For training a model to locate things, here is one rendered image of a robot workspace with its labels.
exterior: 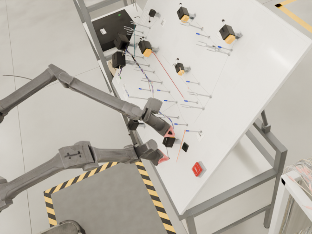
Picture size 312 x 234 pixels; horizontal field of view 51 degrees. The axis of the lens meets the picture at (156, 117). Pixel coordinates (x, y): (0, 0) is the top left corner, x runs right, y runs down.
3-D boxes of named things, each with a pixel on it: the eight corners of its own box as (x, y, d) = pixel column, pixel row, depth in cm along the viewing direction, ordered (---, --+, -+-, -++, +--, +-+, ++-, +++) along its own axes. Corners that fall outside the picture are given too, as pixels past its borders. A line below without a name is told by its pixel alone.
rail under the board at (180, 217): (179, 221, 171) (178, 216, 167) (113, 88, 249) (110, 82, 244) (189, 217, 172) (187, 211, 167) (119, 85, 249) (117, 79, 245)
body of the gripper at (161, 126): (161, 118, 166) (152, 111, 161) (172, 126, 158) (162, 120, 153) (153, 128, 166) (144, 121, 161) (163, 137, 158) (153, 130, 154)
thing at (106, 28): (100, 54, 236) (97, 46, 231) (88, 30, 259) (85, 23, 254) (141, 37, 241) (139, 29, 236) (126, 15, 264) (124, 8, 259)
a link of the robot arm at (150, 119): (138, 120, 155) (146, 121, 151) (144, 107, 157) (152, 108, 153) (148, 126, 159) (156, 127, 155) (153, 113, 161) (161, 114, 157)
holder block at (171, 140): (168, 143, 171) (161, 143, 169) (171, 134, 170) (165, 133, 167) (172, 147, 168) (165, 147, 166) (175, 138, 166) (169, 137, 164)
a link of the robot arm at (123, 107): (62, 87, 165) (55, 79, 154) (68, 77, 166) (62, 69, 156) (138, 123, 161) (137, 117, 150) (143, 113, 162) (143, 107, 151)
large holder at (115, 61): (135, 43, 219) (116, 38, 211) (136, 68, 215) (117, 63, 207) (130, 47, 225) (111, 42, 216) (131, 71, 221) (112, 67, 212)
